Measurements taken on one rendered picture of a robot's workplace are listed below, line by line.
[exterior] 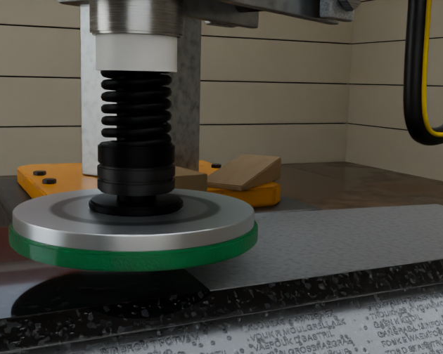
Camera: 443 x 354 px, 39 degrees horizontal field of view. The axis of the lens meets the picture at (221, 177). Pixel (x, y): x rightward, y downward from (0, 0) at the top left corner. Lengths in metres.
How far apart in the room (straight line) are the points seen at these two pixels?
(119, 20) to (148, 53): 0.03
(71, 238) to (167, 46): 0.18
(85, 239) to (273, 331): 0.17
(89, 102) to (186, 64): 0.23
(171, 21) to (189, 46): 0.87
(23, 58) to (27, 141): 0.83
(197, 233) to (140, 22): 0.18
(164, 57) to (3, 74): 6.16
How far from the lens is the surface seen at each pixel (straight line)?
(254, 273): 0.58
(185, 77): 1.40
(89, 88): 1.41
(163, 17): 0.54
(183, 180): 1.11
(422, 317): 0.62
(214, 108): 7.33
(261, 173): 1.33
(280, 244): 0.68
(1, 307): 0.51
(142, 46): 0.53
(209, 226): 0.50
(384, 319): 0.60
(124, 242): 0.48
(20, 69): 6.71
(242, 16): 0.75
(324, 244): 0.69
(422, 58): 1.02
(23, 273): 0.59
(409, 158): 7.44
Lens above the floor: 0.99
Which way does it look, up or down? 9 degrees down
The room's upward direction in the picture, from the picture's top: 1 degrees clockwise
